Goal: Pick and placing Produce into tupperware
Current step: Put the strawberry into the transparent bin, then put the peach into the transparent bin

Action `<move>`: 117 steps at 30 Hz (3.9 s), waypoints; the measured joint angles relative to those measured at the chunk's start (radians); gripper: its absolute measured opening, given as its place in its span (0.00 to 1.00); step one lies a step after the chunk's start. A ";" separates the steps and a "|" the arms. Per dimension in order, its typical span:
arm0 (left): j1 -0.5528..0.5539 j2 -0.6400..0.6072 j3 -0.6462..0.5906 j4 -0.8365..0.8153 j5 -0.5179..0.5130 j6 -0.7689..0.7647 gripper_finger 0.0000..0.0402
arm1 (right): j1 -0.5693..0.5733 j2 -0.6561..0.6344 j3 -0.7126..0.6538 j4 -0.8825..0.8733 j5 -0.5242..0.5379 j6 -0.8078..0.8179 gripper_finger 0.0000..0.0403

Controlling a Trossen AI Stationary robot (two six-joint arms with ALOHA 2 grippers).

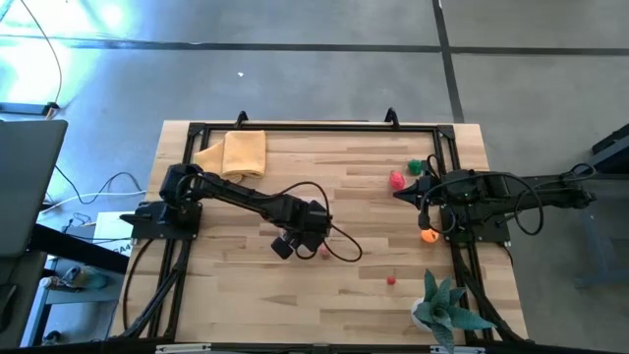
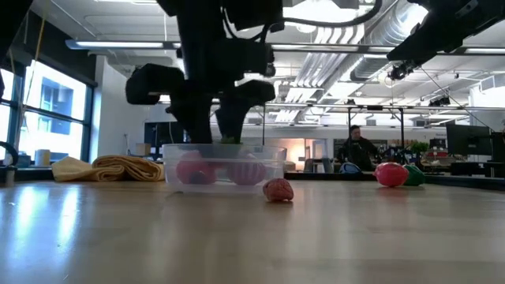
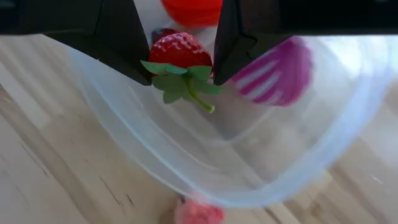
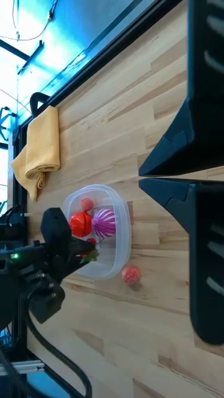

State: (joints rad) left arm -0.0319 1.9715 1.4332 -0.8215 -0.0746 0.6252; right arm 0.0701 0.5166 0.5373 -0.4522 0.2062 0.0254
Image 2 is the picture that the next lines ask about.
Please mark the black ceiling track light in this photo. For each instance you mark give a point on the black ceiling track light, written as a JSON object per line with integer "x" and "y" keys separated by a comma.
{"x": 400, "y": 72}

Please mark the pinkish red toy fruit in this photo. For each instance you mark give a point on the pinkish red toy fruit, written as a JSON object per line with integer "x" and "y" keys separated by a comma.
{"x": 390, "y": 174}

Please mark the clear plastic tupperware container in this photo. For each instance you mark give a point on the clear plastic tupperware container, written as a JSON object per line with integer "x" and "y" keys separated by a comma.
{"x": 276, "y": 173}

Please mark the red toy tomato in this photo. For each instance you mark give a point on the red toy tomato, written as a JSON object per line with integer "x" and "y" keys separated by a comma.
{"x": 189, "y": 165}

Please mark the green potted office plant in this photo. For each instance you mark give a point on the green potted office plant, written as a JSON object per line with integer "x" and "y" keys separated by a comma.
{"x": 419, "y": 148}

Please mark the purple striped toy onion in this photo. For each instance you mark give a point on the purple striped toy onion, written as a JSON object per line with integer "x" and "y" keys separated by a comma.
{"x": 246, "y": 173}

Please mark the black aluminium table frame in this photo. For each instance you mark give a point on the black aluminium table frame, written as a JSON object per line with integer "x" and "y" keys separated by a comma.
{"x": 465, "y": 180}

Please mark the black computer monitor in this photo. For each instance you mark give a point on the black computer monitor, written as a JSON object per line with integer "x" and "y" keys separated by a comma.
{"x": 161, "y": 134}
{"x": 467, "y": 140}

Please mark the white cylindrical cup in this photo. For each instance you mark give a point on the white cylindrical cup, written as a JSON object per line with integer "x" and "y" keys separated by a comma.
{"x": 42, "y": 158}

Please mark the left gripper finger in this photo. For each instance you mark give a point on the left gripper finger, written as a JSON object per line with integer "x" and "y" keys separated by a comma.
{"x": 154, "y": 84}
{"x": 252, "y": 91}

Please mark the long ceiling light fixture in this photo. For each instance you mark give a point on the long ceiling light fixture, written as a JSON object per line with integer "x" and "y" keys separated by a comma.
{"x": 118, "y": 44}

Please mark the silver ceiling air duct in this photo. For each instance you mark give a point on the silver ceiling air duct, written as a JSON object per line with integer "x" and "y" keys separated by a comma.
{"x": 363, "y": 43}

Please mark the small cardboard box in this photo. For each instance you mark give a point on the small cardboard box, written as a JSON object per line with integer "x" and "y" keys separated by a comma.
{"x": 143, "y": 149}

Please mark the black metal rig frame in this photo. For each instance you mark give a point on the black metal rig frame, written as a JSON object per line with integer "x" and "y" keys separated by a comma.
{"x": 349, "y": 130}

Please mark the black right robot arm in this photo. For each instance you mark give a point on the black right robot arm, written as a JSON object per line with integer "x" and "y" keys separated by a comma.
{"x": 495, "y": 10}

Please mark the pink toy raspberry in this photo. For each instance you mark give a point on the pink toy raspberry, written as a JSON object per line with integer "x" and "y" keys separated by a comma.
{"x": 278, "y": 190}

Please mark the large glass window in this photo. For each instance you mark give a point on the large glass window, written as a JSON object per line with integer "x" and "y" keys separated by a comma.
{"x": 55, "y": 102}

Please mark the green toy bell pepper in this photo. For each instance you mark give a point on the green toy bell pepper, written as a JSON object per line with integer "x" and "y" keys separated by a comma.
{"x": 416, "y": 175}

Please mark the folded yellow towel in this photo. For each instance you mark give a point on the folded yellow towel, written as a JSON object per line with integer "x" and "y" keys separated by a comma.
{"x": 118, "y": 167}

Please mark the person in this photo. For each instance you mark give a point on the person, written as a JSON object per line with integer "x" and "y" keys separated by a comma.
{"x": 357, "y": 152}

